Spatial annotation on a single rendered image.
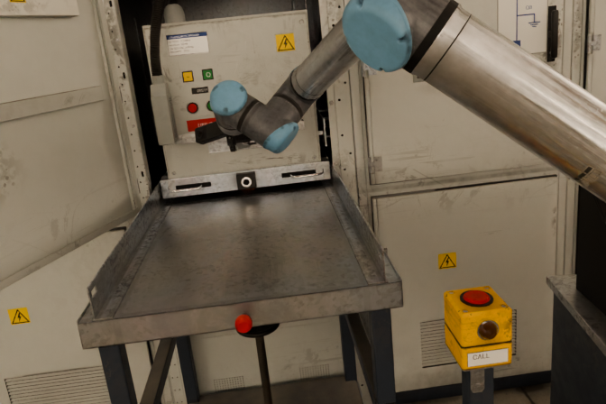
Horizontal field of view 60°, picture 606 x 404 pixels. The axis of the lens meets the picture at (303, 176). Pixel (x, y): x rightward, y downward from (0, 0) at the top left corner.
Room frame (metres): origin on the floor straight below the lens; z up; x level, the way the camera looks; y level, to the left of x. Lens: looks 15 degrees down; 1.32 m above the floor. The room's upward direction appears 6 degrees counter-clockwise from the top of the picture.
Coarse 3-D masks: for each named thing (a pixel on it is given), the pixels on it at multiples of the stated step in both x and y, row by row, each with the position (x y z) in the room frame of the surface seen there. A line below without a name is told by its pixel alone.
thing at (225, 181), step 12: (264, 168) 1.61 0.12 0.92; (276, 168) 1.61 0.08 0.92; (288, 168) 1.61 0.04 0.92; (300, 168) 1.61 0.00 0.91; (312, 168) 1.62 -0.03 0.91; (324, 168) 1.62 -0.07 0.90; (180, 180) 1.59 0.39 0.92; (192, 180) 1.59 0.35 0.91; (204, 180) 1.60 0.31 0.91; (216, 180) 1.60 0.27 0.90; (228, 180) 1.60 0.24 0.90; (264, 180) 1.61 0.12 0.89; (276, 180) 1.61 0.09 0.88; (288, 180) 1.61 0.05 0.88; (300, 180) 1.61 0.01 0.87; (312, 180) 1.62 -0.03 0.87; (168, 192) 1.59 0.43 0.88; (180, 192) 1.59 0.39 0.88; (192, 192) 1.59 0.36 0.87; (204, 192) 1.60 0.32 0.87
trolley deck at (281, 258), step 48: (192, 240) 1.25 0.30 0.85; (240, 240) 1.21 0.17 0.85; (288, 240) 1.18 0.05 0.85; (336, 240) 1.15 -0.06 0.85; (144, 288) 1.00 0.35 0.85; (192, 288) 0.97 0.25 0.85; (240, 288) 0.95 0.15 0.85; (288, 288) 0.93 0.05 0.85; (336, 288) 0.91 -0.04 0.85; (384, 288) 0.91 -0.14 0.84; (96, 336) 0.88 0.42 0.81; (144, 336) 0.88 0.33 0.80
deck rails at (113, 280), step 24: (336, 192) 1.51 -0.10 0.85; (144, 216) 1.35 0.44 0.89; (360, 216) 1.13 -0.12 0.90; (120, 240) 1.11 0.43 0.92; (144, 240) 1.27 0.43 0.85; (360, 240) 1.12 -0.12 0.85; (120, 264) 1.08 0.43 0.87; (360, 264) 1.00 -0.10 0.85; (384, 264) 0.91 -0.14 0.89; (96, 288) 0.92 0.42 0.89; (120, 288) 1.00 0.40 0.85; (96, 312) 0.89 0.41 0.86
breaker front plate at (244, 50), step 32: (192, 32) 1.61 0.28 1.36; (224, 32) 1.62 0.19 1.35; (256, 32) 1.62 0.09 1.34; (288, 32) 1.63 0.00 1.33; (192, 64) 1.61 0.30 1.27; (224, 64) 1.61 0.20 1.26; (256, 64) 1.62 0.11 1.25; (288, 64) 1.63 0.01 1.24; (192, 96) 1.61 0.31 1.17; (256, 96) 1.62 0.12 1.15; (192, 160) 1.61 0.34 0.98; (224, 160) 1.61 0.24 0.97; (256, 160) 1.62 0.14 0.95; (288, 160) 1.62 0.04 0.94
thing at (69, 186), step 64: (0, 0) 1.24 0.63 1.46; (64, 0) 1.42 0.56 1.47; (0, 64) 1.24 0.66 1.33; (64, 64) 1.41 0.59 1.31; (0, 128) 1.20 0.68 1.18; (64, 128) 1.37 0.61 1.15; (0, 192) 1.16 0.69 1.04; (64, 192) 1.33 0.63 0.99; (128, 192) 1.55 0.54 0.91; (0, 256) 1.12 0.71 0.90
